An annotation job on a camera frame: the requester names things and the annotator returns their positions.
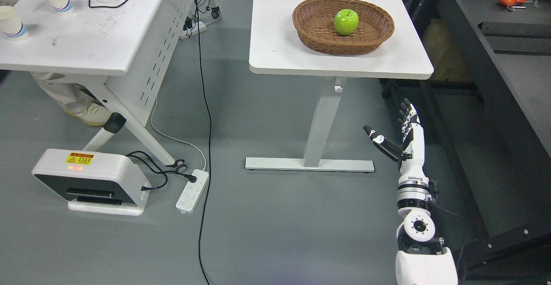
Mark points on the green apple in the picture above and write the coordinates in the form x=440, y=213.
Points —
x=346, y=22

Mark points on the white charging dock device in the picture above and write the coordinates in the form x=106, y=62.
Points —
x=94, y=182

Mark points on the black metal shelf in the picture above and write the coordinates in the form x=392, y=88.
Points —
x=488, y=140

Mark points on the white power strip near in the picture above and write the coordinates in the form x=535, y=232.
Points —
x=192, y=192

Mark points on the white table with basket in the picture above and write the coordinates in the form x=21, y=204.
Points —
x=276, y=49

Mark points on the person's white shoe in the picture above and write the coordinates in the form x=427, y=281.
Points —
x=95, y=115

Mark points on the white power strip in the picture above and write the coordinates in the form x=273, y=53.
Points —
x=192, y=192
x=195, y=29

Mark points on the white folding desk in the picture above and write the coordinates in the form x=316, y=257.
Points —
x=120, y=55

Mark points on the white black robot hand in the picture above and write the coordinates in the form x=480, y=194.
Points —
x=410, y=156

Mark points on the white power strip far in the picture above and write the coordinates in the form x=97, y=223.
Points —
x=195, y=29

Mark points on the brown wicker basket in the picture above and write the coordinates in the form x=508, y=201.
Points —
x=314, y=22

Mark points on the paper cup left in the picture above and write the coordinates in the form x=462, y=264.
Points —
x=11, y=24

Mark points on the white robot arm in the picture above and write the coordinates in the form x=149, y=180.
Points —
x=422, y=257

